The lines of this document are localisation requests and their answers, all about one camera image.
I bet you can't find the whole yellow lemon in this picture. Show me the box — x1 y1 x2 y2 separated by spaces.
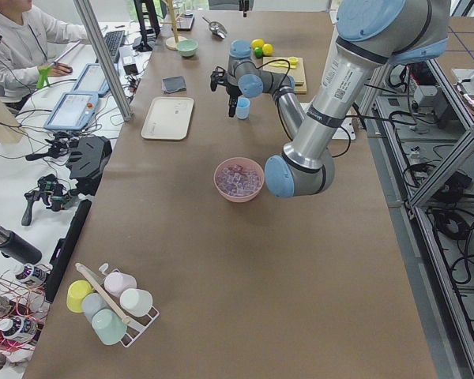
250 39 265 50
261 43 274 56

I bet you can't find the yellow plastic cup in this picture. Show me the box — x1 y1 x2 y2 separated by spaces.
66 280 93 313

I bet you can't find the bamboo cutting board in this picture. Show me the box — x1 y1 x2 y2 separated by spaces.
262 57 307 95

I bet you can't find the light blue plastic cup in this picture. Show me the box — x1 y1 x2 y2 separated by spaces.
235 97 250 120

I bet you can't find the cream rabbit tray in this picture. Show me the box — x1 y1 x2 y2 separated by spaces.
141 96 194 141

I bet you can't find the grey plastic cup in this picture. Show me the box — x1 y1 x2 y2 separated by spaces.
81 292 108 323

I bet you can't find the blue teach pendant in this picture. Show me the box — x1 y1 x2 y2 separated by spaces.
43 91 100 131
72 63 110 97

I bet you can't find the grey folded cloth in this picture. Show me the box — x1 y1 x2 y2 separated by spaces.
162 76 186 94

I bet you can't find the pink plastic cup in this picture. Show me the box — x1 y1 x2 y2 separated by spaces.
103 272 137 298

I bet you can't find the black thermos bottle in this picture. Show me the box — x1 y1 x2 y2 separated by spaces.
0 225 42 264

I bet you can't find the green lime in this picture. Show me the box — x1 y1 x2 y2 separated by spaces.
254 47 264 59

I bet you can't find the mint green bowl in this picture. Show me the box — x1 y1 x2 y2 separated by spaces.
176 39 198 58

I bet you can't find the white wire cup rack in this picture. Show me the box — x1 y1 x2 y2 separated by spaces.
75 263 160 348

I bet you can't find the person in white hoodie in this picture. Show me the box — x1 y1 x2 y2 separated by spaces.
0 1 89 108

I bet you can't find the pink bowl of ice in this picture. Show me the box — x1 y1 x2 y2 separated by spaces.
213 157 265 203

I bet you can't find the wooden cup tree stand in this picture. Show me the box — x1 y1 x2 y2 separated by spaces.
161 0 186 51

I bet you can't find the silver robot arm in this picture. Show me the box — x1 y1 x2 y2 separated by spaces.
210 0 450 198

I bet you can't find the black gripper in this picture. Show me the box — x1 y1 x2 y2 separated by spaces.
209 66 239 118
239 0 249 17

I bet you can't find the yellow plastic knife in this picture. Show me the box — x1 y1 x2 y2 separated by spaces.
266 59 291 68

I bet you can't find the white plastic cup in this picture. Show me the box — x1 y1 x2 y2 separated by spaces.
119 288 153 317

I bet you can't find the aluminium frame post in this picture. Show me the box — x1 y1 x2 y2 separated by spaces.
73 0 133 122

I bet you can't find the black keyboard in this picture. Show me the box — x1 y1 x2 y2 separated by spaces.
103 30 126 63

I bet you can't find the mint plastic cup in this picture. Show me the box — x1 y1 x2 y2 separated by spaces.
91 309 127 346

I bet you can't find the steel ice scoop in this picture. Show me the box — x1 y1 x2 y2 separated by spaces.
202 16 228 39

